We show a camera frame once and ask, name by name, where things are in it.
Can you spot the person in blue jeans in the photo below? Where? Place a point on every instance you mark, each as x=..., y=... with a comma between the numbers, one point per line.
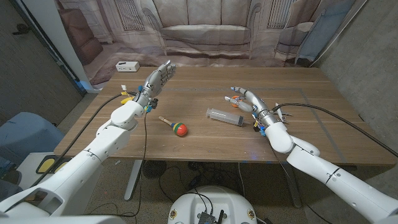
x=7, y=186

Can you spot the round black floor fan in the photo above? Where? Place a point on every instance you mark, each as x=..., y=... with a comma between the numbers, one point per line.
x=154, y=169

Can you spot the white table leg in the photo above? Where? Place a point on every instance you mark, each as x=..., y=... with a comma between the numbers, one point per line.
x=293, y=189
x=133, y=183

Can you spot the white power strip box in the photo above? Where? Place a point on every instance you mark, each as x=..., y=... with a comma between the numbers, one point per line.
x=127, y=66

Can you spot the black electronics module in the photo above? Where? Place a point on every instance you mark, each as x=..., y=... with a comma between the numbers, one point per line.
x=206, y=218

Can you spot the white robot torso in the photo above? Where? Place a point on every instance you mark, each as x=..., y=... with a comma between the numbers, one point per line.
x=214, y=202

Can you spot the white floor platform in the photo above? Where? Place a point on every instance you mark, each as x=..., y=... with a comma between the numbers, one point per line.
x=31, y=160

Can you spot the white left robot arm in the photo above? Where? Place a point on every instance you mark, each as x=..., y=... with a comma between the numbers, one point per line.
x=87, y=158

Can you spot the yellow black foot pedal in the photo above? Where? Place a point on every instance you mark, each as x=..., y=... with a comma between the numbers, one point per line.
x=49, y=165

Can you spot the colourful wooden maraca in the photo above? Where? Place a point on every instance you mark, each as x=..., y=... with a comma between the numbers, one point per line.
x=180, y=129

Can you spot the small orange cup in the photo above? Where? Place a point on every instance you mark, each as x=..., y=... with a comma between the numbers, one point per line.
x=235, y=101

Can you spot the large clear plastic syringe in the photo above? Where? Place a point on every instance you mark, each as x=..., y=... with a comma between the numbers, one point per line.
x=224, y=116

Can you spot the printed living room backdrop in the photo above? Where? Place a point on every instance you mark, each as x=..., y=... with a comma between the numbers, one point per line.
x=202, y=31

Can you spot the yellow toy banana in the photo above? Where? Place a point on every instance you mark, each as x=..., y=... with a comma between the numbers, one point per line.
x=126, y=100

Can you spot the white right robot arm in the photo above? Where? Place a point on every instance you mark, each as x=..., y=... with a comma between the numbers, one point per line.
x=326, y=171

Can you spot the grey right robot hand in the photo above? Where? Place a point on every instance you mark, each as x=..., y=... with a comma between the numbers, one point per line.
x=255, y=102

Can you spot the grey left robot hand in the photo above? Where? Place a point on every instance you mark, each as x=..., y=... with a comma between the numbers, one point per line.
x=154, y=83

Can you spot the black power adapter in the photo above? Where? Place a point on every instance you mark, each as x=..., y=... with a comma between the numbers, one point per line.
x=194, y=182

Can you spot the blue padded seat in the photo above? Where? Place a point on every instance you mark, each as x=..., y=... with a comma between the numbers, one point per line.
x=28, y=130

